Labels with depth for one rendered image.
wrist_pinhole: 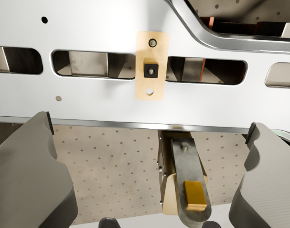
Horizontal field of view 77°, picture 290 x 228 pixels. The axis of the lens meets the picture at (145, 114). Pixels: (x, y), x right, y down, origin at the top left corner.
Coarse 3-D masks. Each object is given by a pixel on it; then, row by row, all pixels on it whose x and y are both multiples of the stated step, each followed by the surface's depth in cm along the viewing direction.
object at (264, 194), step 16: (256, 128) 11; (256, 144) 9; (272, 144) 9; (256, 160) 9; (272, 160) 8; (288, 160) 8; (256, 176) 7; (272, 176) 7; (288, 176) 7; (240, 192) 7; (256, 192) 7; (272, 192) 7; (288, 192) 7; (240, 208) 7; (256, 208) 6; (272, 208) 6; (288, 208) 6; (240, 224) 7; (256, 224) 6; (272, 224) 6; (288, 224) 6
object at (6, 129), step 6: (0, 126) 37; (6, 126) 39; (12, 126) 41; (18, 126) 43; (0, 132) 37; (6, 132) 39; (12, 132) 41; (0, 138) 37; (6, 138) 39; (0, 144) 38
